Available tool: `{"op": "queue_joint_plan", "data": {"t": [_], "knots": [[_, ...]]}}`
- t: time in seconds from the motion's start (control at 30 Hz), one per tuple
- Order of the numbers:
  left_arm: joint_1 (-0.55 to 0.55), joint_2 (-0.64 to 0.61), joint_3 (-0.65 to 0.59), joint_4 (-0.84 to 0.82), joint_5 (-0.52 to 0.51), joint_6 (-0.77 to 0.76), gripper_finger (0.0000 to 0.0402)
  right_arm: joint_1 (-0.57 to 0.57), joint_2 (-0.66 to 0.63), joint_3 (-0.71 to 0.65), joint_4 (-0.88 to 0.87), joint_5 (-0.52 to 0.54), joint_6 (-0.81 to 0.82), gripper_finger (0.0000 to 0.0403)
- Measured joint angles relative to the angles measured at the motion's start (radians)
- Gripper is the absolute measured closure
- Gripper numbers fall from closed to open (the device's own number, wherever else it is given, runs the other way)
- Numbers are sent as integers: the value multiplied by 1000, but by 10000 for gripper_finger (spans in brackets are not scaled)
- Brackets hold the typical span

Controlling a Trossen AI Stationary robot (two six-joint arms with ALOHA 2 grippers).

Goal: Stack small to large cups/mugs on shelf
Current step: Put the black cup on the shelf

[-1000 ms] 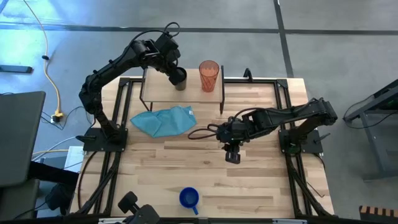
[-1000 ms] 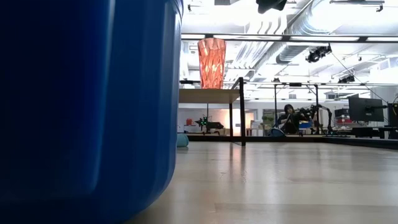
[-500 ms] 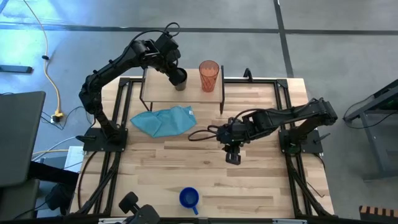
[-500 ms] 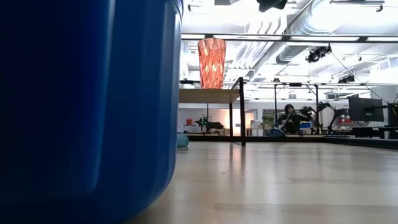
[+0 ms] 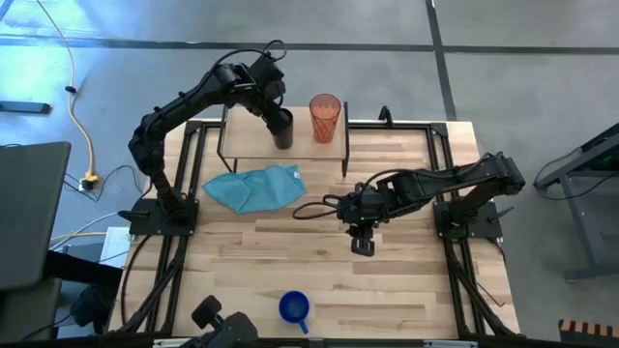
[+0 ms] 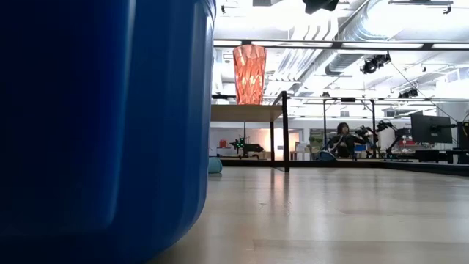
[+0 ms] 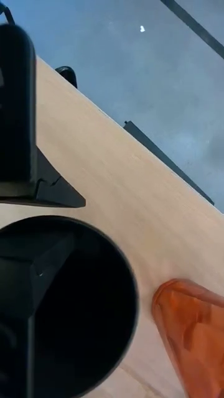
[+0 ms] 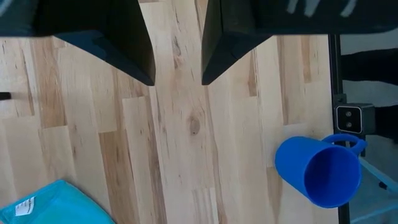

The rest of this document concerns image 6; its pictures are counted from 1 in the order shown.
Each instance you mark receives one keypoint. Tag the person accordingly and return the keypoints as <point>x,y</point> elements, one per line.
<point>344,144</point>

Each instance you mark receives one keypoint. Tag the black aluminium table frame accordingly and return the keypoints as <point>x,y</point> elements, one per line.
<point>403,166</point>

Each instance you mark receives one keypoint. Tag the small robot with green lights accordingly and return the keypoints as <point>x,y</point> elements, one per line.
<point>249,147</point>

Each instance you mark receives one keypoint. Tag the black ceiling spotlight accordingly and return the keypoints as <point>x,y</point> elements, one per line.
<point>373,64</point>
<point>407,94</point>

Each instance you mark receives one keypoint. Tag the orange faceted translucent cup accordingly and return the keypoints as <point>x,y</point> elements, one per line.
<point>250,77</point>

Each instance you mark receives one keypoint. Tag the black background rig frame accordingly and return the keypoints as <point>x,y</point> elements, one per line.
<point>324,124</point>

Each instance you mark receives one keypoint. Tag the black desk monitor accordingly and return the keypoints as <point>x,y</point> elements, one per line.
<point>430,129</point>
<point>463,135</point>

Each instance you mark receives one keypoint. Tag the blue plastic cup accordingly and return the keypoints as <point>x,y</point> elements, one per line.
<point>91,128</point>

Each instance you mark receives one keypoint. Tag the small red container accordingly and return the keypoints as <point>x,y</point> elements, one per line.
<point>222,143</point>

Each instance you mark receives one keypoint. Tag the black background robot arm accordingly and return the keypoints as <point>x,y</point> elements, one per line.
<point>364,132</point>
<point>394,141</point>

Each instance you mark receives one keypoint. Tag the wooden shelf with black frame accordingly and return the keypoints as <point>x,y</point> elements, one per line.
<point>242,113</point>

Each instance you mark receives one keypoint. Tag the teal cloth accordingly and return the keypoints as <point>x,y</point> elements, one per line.
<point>215,165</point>

